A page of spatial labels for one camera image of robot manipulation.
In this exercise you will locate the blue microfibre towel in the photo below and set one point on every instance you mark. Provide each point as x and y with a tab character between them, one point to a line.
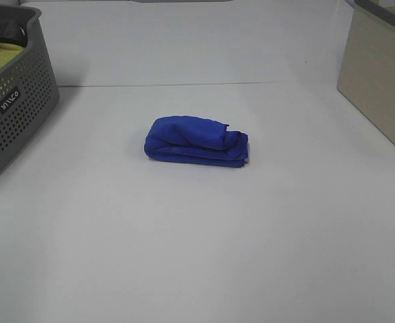
194	140

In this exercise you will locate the grey perforated plastic basket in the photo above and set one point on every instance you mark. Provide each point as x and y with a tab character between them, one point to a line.
28	89

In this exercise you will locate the beige storage box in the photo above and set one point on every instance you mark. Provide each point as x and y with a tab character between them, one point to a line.
367	72

